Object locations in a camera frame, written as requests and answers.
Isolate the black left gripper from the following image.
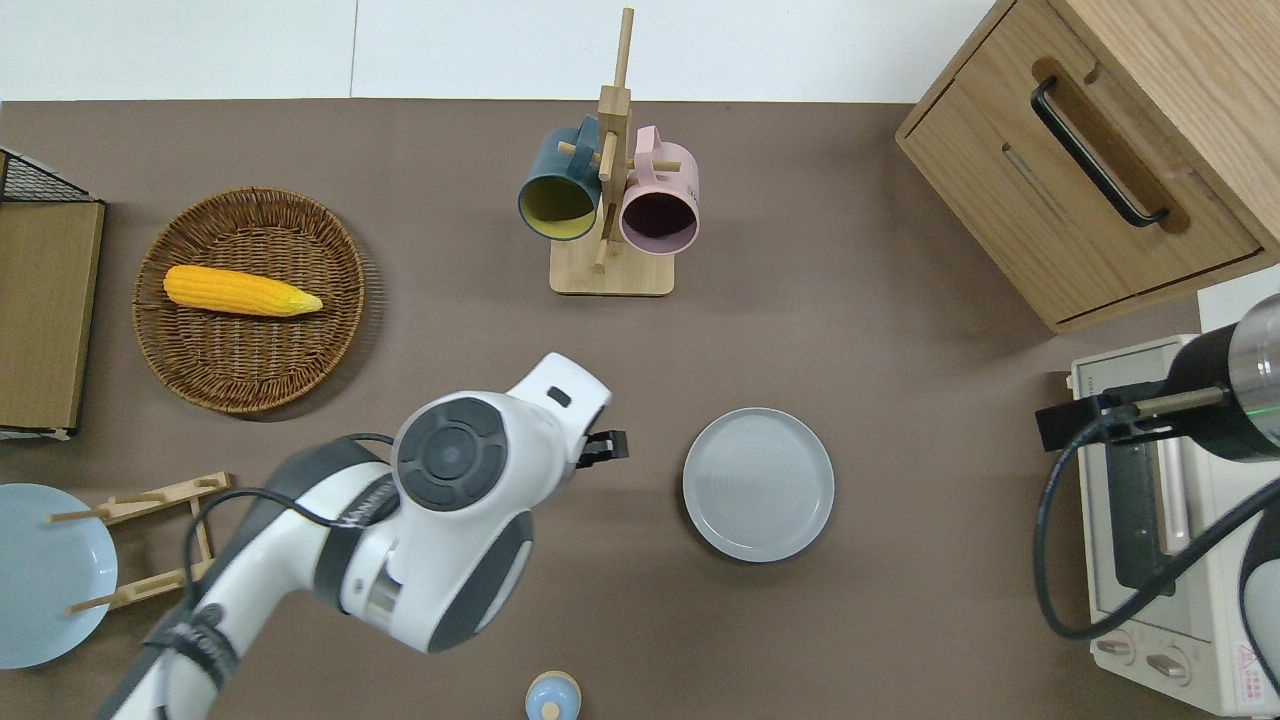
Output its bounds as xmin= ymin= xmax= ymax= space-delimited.
xmin=575 ymin=430 xmax=629 ymax=471

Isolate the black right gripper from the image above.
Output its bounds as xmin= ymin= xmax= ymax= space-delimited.
xmin=1034 ymin=323 xmax=1253 ymax=463

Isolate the gray round plate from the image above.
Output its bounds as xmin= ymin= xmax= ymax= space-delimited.
xmin=683 ymin=407 xmax=836 ymax=563

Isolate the wooden plate rack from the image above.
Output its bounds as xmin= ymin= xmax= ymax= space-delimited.
xmin=45 ymin=472 xmax=233 ymax=615

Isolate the light blue plate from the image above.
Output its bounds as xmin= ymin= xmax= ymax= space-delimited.
xmin=0 ymin=483 xmax=119 ymax=670

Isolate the wooden mug rack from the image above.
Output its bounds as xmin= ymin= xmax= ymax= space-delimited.
xmin=549 ymin=8 xmax=683 ymax=297

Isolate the white toaster oven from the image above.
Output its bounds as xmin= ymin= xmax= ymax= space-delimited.
xmin=1066 ymin=335 xmax=1280 ymax=718

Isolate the pink mug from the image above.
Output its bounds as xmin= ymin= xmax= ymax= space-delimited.
xmin=619 ymin=125 xmax=700 ymax=256

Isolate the dark blue mug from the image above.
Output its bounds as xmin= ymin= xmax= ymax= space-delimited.
xmin=517 ymin=115 xmax=604 ymax=242

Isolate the wooden cabinet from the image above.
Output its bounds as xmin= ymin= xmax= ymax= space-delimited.
xmin=896 ymin=0 xmax=1280 ymax=336

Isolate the brown wicker basket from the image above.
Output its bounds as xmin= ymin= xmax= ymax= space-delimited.
xmin=133 ymin=187 xmax=367 ymax=414

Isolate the yellow corn cob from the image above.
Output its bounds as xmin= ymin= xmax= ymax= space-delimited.
xmin=163 ymin=264 xmax=324 ymax=319

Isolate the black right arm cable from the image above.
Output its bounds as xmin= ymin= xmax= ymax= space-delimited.
xmin=1033 ymin=388 xmax=1280 ymax=642

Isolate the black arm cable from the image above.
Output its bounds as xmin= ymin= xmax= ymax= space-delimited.
xmin=120 ymin=432 xmax=397 ymax=720
xmin=1033 ymin=388 xmax=1280 ymax=642

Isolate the black cabinet handle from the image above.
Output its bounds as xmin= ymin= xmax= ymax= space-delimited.
xmin=1030 ymin=76 xmax=1171 ymax=229

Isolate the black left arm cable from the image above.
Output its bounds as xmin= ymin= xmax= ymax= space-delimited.
xmin=120 ymin=432 xmax=397 ymax=720

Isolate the wire and wood shelf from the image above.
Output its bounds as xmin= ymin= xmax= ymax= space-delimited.
xmin=0 ymin=148 xmax=107 ymax=442

